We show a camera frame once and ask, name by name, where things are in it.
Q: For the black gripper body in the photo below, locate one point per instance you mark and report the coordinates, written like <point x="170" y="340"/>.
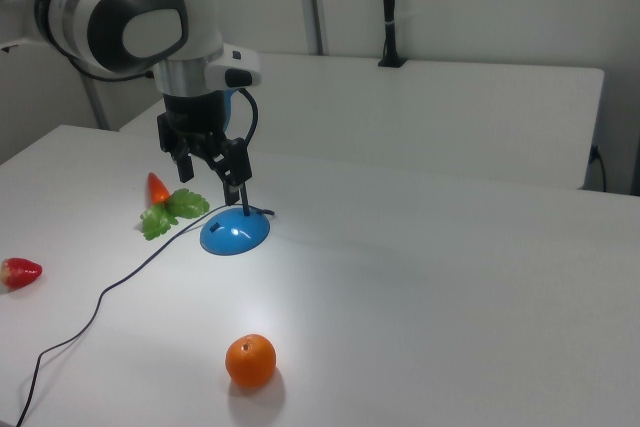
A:
<point x="195" y="114"/>

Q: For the black clamped camera pole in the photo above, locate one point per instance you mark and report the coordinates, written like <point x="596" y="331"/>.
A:
<point x="389" y="7"/>

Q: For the red toy fruit piece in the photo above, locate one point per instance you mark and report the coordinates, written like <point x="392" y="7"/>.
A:
<point x="20" y="273"/>

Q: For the orange toy carrot with leaves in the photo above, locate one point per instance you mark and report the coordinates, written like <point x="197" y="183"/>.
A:
<point x="159" y="189"/>

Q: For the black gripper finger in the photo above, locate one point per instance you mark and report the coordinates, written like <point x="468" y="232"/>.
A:
<point x="184" y="162"/>
<point x="234" y="162"/>

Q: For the blue gooseneck desk lamp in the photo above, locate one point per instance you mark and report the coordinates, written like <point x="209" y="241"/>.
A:
<point x="235" y="234"/>

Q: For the orange toy mandarin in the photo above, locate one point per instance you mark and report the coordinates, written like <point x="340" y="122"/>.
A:
<point x="250" y="361"/>

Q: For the white side table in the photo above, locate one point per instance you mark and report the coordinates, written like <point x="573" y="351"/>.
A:
<point x="425" y="112"/>

